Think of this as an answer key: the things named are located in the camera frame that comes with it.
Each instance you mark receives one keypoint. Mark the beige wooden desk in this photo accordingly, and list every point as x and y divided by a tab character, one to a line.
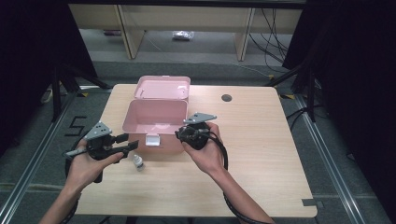
186	18

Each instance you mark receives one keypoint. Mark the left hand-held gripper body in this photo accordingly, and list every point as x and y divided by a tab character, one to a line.
99	146

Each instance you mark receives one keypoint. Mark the black metal stand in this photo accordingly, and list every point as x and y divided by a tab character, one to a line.
311	93
56	93

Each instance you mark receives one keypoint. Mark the pink storage box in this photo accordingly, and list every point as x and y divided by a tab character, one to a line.
155	116

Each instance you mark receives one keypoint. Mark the person's right hand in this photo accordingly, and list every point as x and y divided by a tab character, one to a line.
208	158

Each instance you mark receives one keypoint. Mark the aluminium floor rail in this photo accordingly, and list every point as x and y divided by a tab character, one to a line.
37	155
330	161

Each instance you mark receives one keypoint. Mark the small dark reddish object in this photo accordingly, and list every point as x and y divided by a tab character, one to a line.
112	32

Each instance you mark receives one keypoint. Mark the clear plastic bag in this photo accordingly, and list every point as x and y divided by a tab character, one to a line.
183	35

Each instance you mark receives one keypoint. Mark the dark round table grommet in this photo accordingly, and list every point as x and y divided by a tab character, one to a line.
226	98

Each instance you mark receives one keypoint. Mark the person's left hand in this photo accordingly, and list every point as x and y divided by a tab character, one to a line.
82	169

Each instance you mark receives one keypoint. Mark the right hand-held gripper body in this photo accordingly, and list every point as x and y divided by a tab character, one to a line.
194	137

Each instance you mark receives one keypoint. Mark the black curtain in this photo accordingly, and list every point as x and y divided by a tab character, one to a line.
31	62
358	77

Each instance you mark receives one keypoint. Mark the small white dropper bottle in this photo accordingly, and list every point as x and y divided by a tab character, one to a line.
139	163

